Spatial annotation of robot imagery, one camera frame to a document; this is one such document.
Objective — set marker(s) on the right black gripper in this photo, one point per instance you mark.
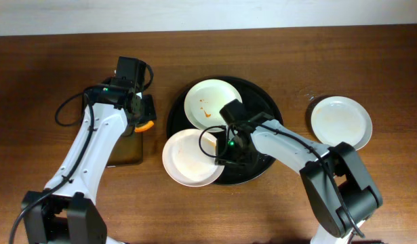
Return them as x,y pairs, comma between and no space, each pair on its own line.
230,160

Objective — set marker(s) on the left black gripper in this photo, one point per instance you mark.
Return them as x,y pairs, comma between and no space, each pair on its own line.
148,108

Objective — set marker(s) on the orange sponge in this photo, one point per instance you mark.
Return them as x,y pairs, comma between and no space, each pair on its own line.
139,128

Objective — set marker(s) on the white plate bottom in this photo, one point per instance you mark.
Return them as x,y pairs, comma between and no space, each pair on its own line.
186,158

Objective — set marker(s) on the white plate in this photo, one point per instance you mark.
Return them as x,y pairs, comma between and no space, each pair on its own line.
186,158
204,100

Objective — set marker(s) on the white plate top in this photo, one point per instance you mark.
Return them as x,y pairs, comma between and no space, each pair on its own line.
204,100

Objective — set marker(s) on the pale green plate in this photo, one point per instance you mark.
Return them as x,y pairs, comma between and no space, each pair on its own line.
337,119

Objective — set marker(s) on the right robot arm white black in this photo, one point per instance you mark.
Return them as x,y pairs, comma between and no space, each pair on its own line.
338,185

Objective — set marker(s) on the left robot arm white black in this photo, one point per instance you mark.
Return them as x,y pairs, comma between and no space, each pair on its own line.
65,210

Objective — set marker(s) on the black rectangular tray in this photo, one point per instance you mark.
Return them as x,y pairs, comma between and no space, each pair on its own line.
128,149

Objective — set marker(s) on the round black tray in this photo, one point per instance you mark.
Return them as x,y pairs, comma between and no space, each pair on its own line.
255,100

